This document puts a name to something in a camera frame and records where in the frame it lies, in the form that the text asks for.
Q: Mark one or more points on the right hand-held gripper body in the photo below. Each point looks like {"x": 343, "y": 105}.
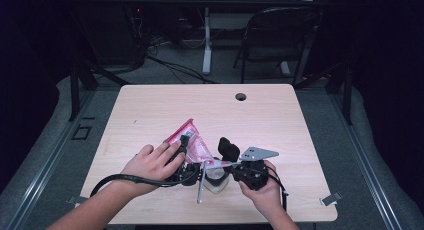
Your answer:
{"x": 253, "y": 175}

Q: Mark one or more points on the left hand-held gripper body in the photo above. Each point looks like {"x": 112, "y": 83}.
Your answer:
{"x": 188, "y": 175}

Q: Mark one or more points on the red and white seasoning packet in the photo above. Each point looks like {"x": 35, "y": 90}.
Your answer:
{"x": 193, "y": 143}

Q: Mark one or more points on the glass jar with black lid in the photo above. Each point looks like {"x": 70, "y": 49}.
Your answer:
{"x": 216, "y": 183}

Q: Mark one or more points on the person's right hand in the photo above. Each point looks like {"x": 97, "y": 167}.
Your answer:
{"x": 268, "y": 196}

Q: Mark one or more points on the person's left hand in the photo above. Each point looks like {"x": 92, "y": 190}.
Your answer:
{"x": 153, "y": 165}

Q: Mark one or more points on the grey metal table clip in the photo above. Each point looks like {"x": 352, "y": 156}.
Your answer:
{"x": 76, "y": 200}
{"x": 330, "y": 199}

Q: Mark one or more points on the white desk leg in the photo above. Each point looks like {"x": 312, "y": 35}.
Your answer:
{"x": 207, "y": 46}

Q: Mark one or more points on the white desk foot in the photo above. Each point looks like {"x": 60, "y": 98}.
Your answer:
{"x": 285, "y": 68}

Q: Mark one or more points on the dark computer tower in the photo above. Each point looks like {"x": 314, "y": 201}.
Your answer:
{"x": 133, "y": 36}

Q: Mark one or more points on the black folding chair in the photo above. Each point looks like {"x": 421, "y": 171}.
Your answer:
{"x": 280, "y": 23}

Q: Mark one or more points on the grey metal floor rail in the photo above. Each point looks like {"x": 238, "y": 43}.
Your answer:
{"x": 366, "y": 163}
{"x": 43, "y": 170}

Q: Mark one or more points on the black metal frame stand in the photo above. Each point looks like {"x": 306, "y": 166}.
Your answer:
{"x": 75, "y": 90}
{"x": 346, "y": 96}

